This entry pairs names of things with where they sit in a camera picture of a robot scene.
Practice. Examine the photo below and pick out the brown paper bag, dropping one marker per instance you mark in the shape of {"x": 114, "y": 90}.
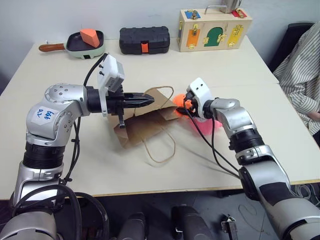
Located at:
{"x": 147, "y": 122}

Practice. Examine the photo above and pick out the wooden latch lock box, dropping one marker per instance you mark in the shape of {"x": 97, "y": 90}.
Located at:
{"x": 215, "y": 31}

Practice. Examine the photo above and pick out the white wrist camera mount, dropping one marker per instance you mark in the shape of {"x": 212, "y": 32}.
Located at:
{"x": 110, "y": 72}
{"x": 200, "y": 88}

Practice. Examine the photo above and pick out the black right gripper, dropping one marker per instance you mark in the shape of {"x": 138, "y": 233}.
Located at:
{"x": 193, "y": 111}

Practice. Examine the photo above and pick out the pink orange plush toy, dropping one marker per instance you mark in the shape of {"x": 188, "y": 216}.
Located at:
{"x": 206, "y": 128}

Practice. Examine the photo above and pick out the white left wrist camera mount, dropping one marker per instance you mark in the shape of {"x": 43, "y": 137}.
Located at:
{"x": 110, "y": 72}

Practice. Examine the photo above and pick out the person in striped shirt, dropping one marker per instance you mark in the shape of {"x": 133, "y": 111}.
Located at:
{"x": 300, "y": 80}

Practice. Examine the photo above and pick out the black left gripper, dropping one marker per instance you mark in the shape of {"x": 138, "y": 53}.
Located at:
{"x": 115, "y": 102}

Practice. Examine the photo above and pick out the orange wedge block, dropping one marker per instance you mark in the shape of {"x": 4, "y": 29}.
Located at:
{"x": 89, "y": 37}

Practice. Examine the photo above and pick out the black chair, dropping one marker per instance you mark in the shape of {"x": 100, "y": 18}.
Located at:
{"x": 285, "y": 47}

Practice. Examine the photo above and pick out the small dark rounded shape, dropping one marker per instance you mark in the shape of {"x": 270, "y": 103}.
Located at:
{"x": 132, "y": 226}

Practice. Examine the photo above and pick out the large dark rounded shape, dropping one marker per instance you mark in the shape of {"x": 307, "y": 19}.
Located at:
{"x": 190, "y": 222}

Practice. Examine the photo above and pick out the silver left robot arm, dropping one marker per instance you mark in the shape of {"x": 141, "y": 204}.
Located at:
{"x": 50, "y": 120}

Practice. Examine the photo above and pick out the small metal bracket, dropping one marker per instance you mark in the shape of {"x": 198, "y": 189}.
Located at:
{"x": 229, "y": 225}

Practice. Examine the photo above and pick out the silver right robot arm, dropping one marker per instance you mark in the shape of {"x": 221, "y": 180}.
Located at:
{"x": 255, "y": 155}

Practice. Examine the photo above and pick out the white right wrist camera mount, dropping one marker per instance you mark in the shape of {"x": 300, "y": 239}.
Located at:
{"x": 200, "y": 88}

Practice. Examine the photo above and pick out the black plastic tool case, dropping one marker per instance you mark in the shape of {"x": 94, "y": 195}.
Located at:
{"x": 143, "y": 37}

